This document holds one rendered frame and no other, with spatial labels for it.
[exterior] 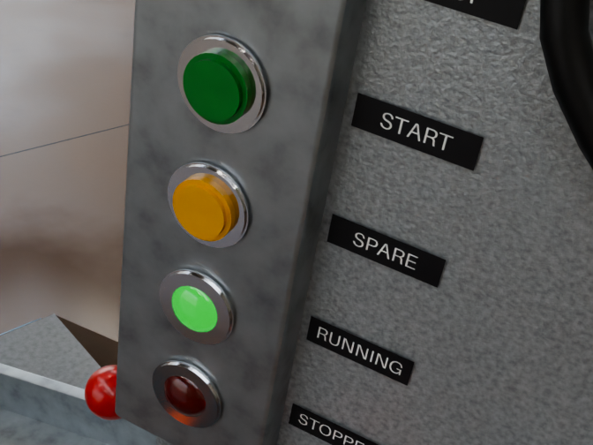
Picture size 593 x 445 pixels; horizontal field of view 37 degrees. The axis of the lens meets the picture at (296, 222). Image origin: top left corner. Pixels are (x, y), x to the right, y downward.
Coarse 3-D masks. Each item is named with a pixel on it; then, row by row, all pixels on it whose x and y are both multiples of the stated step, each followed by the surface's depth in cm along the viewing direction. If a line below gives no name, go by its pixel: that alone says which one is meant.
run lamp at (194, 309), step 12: (180, 288) 36; (192, 288) 36; (180, 300) 36; (192, 300) 36; (204, 300) 36; (180, 312) 36; (192, 312) 36; (204, 312) 36; (192, 324) 36; (204, 324) 36
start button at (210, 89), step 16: (192, 64) 31; (208, 64) 30; (224, 64) 30; (240, 64) 30; (192, 80) 31; (208, 80) 30; (224, 80) 30; (240, 80) 30; (192, 96) 31; (208, 96) 31; (224, 96) 30; (240, 96) 30; (208, 112) 31; (224, 112) 31; (240, 112) 31
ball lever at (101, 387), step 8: (104, 368) 51; (112, 368) 51; (96, 376) 51; (104, 376) 51; (112, 376) 51; (88, 384) 51; (96, 384) 50; (104, 384) 50; (112, 384) 50; (88, 392) 51; (96, 392) 50; (104, 392) 50; (112, 392) 50; (88, 400) 51; (96, 400) 50; (104, 400) 50; (112, 400) 50; (96, 408) 50; (104, 408) 50; (112, 408) 50; (104, 416) 51; (112, 416) 51
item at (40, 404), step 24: (0, 384) 79; (24, 384) 77; (48, 384) 76; (0, 408) 81; (24, 408) 79; (48, 408) 77; (72, 408) 75; (0, 432) 78; (24, 432) 78; (48, 432) 77; (72, 432) 77; (96, 432) 75; (120, 432) 74; (144, 432) 72
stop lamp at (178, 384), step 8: (176, 376) 39; (168, 384) 39; (176, 384) 39; (184, 384) 39; (192, 384) 39; (168, 392) 39; (176, 392) 39; (184, 392) 39; (192, 392) 39; (200, 392) 39; (168, 400) 40; (176, 400) 39; (184, 400) 39; (192, 400) 39; (200, 400) 39; (176, 408) 39; (184, 408) 39; (192, 408) 39; (200, 408) 39; (192, 416) 40
